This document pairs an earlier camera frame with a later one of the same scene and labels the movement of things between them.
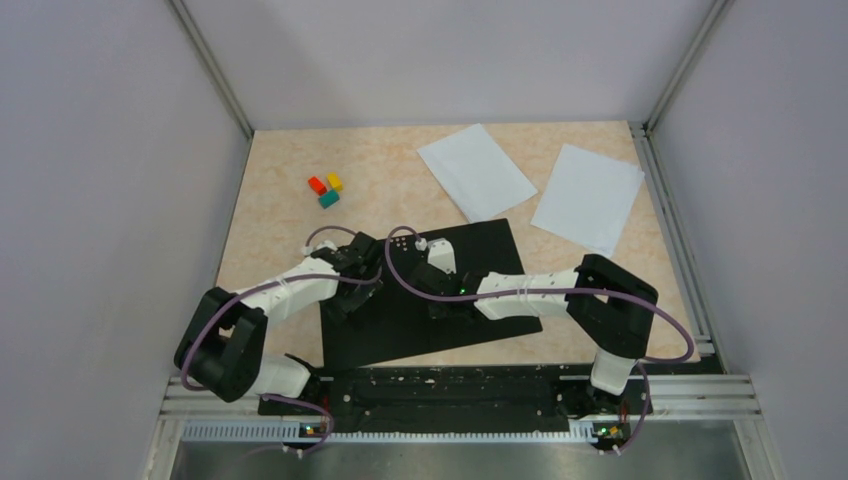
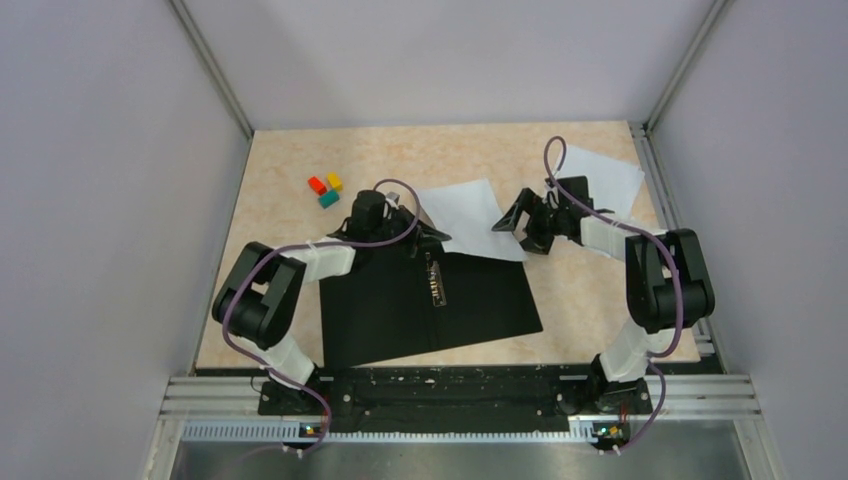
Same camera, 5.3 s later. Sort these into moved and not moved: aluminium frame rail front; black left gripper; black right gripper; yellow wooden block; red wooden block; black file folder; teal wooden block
Moved: black left gripper; black right gripper
Not moved: black file folder; teal wooden block; aluminium frame rail front; red wooden block; yellow wooden block
